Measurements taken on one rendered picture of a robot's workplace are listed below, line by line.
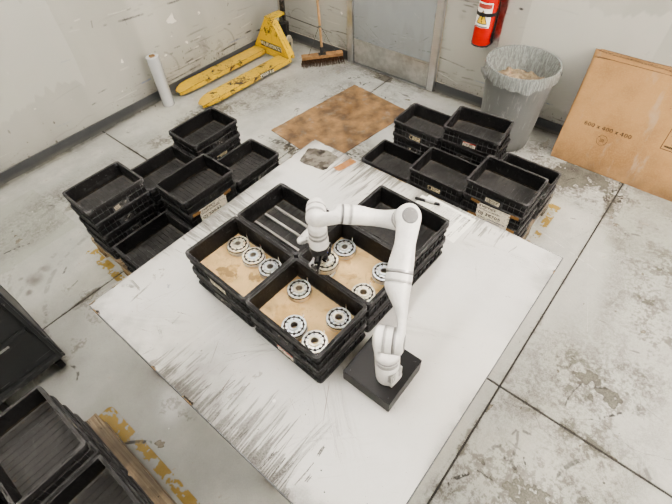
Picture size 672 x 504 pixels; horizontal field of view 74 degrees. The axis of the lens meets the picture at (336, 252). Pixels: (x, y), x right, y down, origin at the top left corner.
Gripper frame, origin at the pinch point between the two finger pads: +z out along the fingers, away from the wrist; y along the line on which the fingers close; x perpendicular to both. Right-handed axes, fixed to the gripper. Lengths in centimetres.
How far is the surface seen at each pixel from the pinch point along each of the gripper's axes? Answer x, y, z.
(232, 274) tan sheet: 39.4, -15.0, 18.5
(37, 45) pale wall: 324, 65, 23
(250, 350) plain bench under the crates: 13.7, -35.2, 30.5
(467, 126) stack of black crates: 12, 192, 56
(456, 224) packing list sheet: -27, 79, 32
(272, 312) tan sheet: 11.5, -20.5, 17.8
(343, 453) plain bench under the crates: -42, -47, 29
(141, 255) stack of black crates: 138, -12, 77
